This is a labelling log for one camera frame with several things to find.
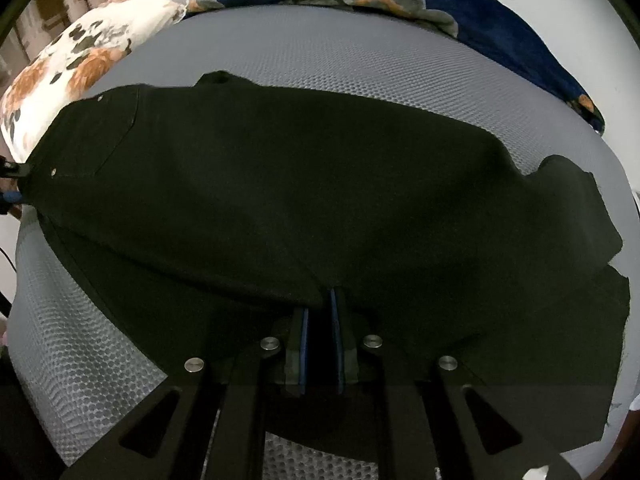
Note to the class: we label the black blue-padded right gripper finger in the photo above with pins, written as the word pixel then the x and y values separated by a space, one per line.
pixel 210 420
pixel 430 415

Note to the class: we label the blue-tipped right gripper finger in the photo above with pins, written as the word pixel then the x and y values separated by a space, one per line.
pixel 12 197

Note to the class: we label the black pants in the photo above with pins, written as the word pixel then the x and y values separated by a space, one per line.
pixel 197 218

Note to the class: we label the white floral pillow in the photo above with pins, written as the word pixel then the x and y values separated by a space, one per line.
pixel 74 61

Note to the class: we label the beige curtain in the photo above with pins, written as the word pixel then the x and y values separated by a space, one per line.
pixel 60 5

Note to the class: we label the navy floral blanket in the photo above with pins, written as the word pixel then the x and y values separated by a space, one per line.
pixel 486 26

